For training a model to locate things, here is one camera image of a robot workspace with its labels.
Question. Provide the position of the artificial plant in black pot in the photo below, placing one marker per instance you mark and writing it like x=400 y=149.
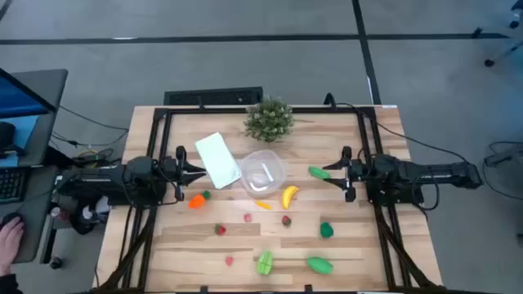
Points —
x=269 y=120

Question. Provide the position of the lime green toy starfruit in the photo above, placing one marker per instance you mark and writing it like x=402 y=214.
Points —
x=265 y=262

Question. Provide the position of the pink round toy fruit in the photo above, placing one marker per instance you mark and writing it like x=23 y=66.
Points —
x=229 y=261

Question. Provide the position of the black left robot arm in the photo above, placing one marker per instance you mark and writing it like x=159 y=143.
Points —
x=102 y=179

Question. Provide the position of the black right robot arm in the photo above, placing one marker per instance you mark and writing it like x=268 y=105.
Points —
x=429 y=173

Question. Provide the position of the dark green toy pepper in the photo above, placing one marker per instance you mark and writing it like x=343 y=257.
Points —
x=326 y=230

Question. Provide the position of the red toy strawberry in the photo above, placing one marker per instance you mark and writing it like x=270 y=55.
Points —
x=220 y=230
x=286 y=221

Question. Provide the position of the white folded cloth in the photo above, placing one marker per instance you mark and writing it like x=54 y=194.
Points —
x=216 y=161

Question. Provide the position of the black floor vent grate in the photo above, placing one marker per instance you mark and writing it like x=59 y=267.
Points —
x=213 y=96

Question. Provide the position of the office chair base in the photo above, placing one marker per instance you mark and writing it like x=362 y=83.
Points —
x=489 y=62

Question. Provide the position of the black aluminium table frame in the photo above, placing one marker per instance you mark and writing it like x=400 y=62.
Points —
x=204 y=110

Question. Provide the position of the pink ridged toy fruit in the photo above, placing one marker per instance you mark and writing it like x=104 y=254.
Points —
x=247 y=217

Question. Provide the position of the computer monitor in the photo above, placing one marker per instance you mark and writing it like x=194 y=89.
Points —
x=20 y=98

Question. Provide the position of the black keyboard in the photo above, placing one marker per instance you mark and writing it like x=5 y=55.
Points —
x=12 y=184

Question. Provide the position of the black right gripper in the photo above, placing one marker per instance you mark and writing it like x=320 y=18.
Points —
x=357 y=175

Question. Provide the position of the person's hand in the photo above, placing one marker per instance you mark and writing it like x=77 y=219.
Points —
x=10 y=245

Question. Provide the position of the green toy cucumber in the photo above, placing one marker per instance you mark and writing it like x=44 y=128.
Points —
x=318 y=172

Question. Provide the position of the black desk caster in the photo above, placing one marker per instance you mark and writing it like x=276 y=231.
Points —
x=55 y=263

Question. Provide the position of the clear plastic tupperware container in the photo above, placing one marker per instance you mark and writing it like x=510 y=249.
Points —
x=261 y=175

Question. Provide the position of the red soda can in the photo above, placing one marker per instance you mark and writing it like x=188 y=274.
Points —
x=59 y=213

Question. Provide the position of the yellow toy banana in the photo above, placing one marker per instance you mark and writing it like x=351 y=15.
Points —
x=288 y=196

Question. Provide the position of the orange toy carrot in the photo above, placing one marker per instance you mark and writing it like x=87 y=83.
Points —
x=197 y=201

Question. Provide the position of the grey desk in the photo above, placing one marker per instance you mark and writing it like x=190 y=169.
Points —
x=53 y=94

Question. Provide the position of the small yellow toy pepper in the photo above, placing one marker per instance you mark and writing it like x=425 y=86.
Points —
x=263 y=205

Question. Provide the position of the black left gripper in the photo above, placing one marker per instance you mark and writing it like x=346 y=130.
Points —
x=180 y=171

